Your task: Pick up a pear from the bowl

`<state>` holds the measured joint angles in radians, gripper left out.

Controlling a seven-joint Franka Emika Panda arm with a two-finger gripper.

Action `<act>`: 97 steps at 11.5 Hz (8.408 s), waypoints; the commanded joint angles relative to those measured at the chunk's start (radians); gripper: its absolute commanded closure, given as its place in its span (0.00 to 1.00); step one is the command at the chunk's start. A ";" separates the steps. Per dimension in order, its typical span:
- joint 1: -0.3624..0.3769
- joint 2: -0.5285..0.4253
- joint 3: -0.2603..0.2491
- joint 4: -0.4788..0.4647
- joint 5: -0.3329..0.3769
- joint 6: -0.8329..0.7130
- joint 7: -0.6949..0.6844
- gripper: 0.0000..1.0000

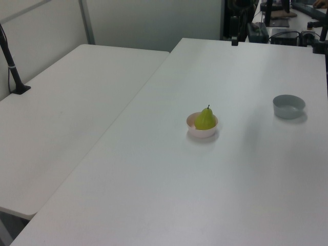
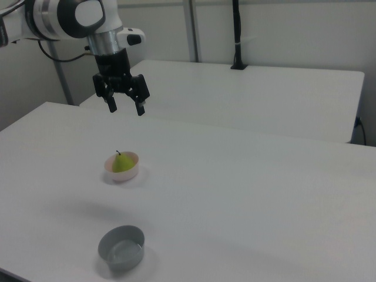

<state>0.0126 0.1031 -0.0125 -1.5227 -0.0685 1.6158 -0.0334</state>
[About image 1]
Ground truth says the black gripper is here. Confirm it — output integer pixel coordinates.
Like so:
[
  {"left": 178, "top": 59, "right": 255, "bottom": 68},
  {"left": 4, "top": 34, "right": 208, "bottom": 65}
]
[{"left": 230, "top": 15, "right": 240, "bottom": 47}]

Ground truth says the green pear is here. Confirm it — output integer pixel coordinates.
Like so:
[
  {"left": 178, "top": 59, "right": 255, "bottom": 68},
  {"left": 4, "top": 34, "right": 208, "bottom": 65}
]
[{"left": 194, "top": 104, "right": 215, "bottom": 131}]

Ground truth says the grey bowl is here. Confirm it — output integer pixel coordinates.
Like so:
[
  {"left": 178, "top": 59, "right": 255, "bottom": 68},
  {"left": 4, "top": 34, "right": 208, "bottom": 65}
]
[{"left": 272, "top": 94, "right": 306, "bottom": 120}]

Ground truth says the small pink bowl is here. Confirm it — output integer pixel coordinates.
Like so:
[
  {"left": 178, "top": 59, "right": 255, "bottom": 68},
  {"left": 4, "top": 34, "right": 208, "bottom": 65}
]
[{"left": 186, "top": 112, "right": 219, "bottom": 139}]

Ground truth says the dark green box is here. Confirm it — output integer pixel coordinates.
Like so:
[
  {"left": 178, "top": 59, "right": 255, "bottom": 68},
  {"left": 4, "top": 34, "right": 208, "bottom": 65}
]
[{"left": 247, "top": 22, "right": 270, "bottom": 43}]

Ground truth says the black monitor stand pole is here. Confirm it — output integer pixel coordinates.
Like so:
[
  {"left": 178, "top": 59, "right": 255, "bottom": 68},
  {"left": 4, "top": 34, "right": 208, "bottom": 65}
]
[{"left": 264, "top": 0, "right": 274, "bottom": 27}]

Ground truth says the black device box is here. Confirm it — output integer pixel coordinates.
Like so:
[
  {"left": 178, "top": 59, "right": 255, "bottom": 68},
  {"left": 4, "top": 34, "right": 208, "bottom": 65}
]
[{"left": 269, "top": 27, "right": 301, "bottom": 46}]

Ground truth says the black clamp stand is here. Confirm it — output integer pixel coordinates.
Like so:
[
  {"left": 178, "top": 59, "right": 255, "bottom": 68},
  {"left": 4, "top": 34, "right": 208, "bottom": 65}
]
[{"left": 306, "top": 22, "right": 328, "bottom": 55}]

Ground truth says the black camera pole with base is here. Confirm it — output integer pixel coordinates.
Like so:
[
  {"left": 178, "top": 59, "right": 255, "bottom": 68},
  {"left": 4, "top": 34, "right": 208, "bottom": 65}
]
[{"left": 0, "top": 22, "right": 32, "bottom": 95}]

